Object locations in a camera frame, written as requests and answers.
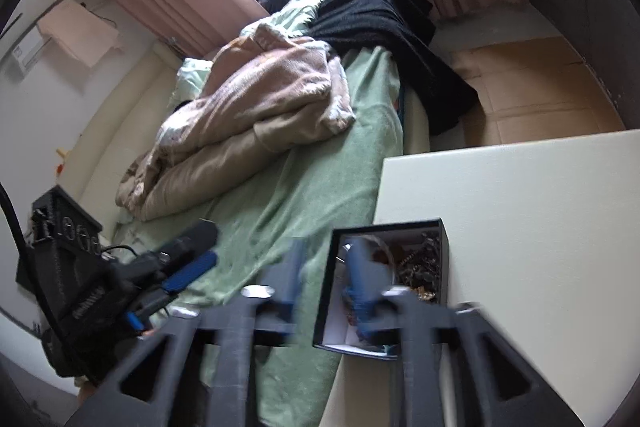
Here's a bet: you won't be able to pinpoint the white wall unit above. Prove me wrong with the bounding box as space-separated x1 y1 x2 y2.
0 26 52 81

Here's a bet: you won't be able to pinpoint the gold jewelry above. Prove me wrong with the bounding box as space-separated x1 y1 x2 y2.
409 283 440 304

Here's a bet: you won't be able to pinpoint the flattened cardboard sheets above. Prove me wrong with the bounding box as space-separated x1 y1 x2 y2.
449 36 627 154

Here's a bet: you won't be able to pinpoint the pink cloth cover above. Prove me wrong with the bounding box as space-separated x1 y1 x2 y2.
36 0 122 68

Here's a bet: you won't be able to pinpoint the brown bead bracelet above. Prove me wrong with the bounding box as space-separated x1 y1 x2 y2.
399 231 442 289

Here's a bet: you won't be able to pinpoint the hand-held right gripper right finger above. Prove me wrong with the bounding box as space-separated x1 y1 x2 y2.
346 238 587 427

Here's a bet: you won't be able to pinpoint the beige fleece blanket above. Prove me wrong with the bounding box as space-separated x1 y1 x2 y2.
114 21 357 224

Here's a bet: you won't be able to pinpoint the green bed sheet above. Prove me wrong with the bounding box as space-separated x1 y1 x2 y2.
111 0 407 424

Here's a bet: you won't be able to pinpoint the cream bed headboard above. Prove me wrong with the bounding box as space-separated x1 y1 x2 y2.
59 43 182 229

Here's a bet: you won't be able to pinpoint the black blanket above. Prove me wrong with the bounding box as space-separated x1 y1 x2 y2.
306 0 479 136

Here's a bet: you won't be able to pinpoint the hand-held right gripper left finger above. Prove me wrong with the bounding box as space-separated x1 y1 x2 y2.
65 237 311 427

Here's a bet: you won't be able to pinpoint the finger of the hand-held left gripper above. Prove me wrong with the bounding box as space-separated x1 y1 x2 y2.
161 250 220 296
150 220 220 269

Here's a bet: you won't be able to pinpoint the black jewelry box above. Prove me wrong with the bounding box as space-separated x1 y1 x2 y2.
311 217 448 361

